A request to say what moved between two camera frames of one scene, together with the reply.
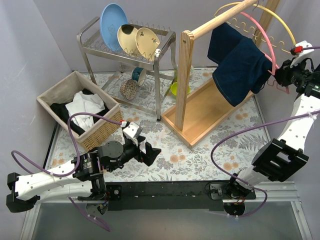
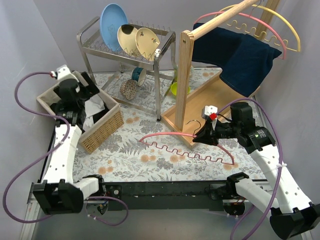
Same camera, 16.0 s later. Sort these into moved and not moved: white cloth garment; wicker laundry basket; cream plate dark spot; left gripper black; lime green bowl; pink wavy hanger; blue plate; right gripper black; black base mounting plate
Moved: pink wavy hanger; right gripper black; left gripper black
Not moved: blue plate; white cloth garment; cream plate dark spot; lime green bowl; wicker laundry basket; black base mounting plate
